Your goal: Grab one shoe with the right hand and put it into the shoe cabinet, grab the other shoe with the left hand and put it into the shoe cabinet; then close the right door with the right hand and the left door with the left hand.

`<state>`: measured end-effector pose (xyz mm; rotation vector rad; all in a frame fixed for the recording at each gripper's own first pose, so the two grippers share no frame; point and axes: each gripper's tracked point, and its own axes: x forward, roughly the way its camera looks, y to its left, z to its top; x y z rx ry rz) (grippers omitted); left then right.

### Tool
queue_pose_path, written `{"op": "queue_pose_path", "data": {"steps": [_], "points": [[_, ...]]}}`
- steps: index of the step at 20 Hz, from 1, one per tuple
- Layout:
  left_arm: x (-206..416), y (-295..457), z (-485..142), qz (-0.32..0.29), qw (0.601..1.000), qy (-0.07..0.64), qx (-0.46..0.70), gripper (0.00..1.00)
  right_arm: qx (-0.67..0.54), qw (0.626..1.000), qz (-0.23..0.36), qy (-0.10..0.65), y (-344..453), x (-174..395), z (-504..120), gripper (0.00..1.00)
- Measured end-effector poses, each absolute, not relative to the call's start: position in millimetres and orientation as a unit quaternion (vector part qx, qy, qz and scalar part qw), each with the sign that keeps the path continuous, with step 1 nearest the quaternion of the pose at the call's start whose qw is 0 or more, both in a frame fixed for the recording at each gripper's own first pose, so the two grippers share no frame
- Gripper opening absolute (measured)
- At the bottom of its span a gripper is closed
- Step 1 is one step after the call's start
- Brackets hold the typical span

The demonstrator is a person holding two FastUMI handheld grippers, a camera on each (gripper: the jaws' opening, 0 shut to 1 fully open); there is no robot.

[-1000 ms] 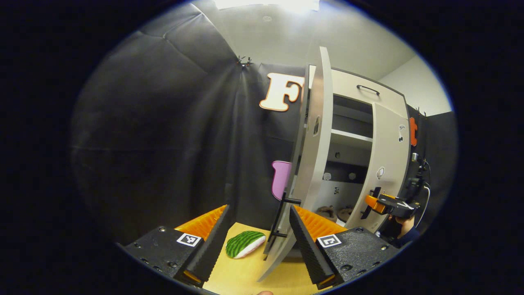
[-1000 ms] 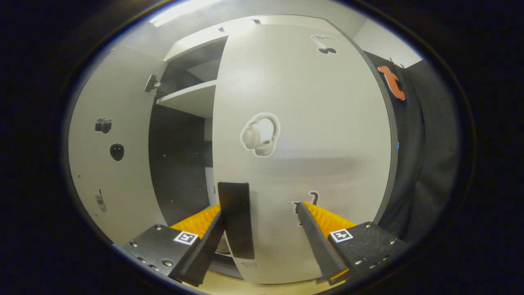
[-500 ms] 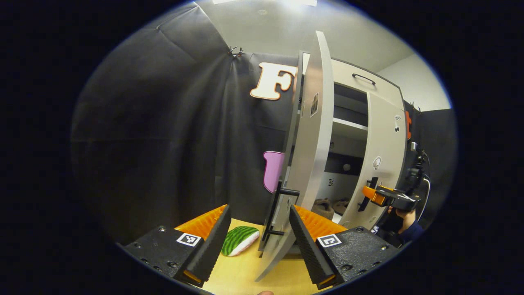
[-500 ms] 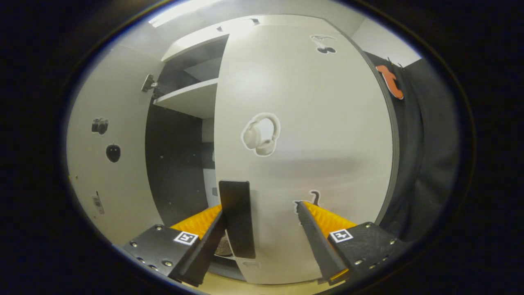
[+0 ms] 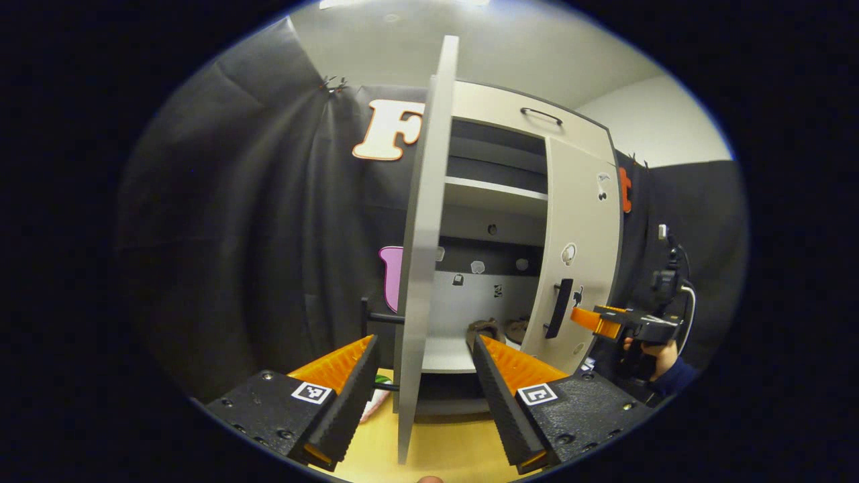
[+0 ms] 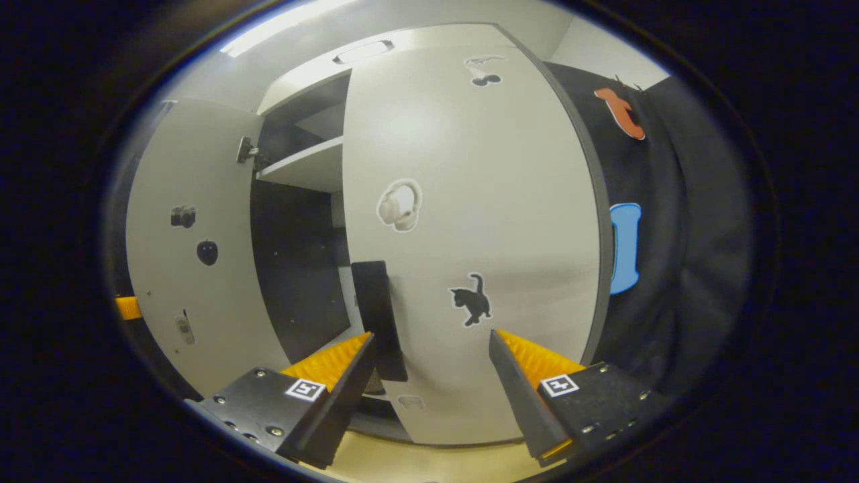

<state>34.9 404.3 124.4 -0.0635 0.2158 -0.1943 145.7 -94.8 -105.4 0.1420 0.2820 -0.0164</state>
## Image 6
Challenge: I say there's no white cabinet door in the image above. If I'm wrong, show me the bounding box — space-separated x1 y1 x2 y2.
342 44 615 447
125 99 291 396

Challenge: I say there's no metal door hinge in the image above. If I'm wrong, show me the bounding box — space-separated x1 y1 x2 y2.
236 136 269 168

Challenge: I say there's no black backdrop cloth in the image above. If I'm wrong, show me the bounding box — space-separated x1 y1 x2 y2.
544 62 752 396

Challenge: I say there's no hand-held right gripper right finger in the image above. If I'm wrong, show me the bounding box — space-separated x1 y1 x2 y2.
488 328 673 468

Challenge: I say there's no white shoe cabinet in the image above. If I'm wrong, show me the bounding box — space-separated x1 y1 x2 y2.
250 23 615 443

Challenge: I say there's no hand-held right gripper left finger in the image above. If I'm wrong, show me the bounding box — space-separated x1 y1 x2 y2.
185 331 378 470

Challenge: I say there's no white cabinet shelf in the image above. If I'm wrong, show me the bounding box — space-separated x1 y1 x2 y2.
256 136 345 194

